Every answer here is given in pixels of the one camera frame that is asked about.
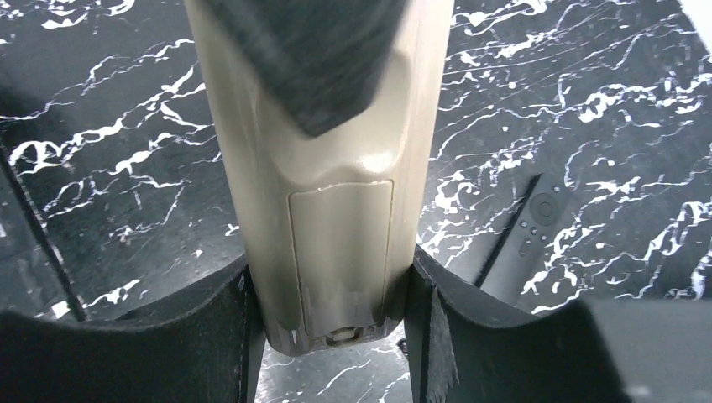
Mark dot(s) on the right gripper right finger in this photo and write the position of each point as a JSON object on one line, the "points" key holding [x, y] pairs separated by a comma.
{"points": [[464, 345]]}

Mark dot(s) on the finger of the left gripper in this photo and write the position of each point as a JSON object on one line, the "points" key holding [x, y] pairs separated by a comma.
{"points": [[320, 60]]}

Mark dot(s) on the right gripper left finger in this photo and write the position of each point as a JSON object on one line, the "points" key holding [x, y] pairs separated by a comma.
{"points": [[203, 343]]}

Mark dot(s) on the white remote control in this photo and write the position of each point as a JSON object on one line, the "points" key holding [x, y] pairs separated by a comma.
{"points": [[328, 223]]}

